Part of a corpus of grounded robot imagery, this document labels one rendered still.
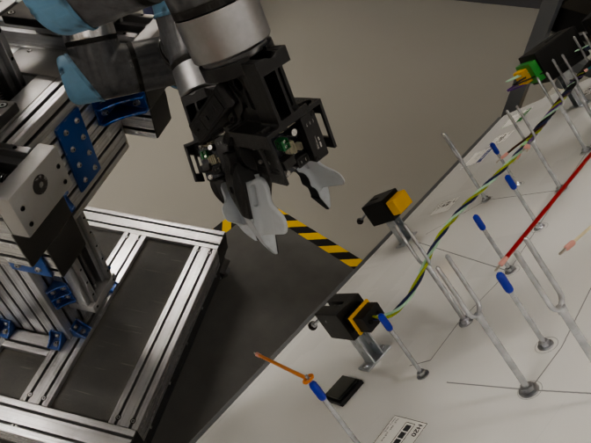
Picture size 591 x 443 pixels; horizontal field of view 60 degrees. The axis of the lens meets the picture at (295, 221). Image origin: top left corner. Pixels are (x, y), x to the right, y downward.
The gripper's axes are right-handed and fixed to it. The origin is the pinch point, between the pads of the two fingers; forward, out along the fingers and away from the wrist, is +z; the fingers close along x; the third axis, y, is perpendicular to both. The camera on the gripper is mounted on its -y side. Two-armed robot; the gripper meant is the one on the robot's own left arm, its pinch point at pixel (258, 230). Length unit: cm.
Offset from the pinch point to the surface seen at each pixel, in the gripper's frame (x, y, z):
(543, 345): 30.4, 17.3, 18.3
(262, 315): -53, -109, 31
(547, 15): 58, -64, -27
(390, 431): 14.3, 18.6, 23.1
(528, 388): 28.0, 22.1, 20.0
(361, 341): 10.6, 4.4, 17.6
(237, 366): -60, -92, 43
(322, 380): 3.4, 2.9, 21.9
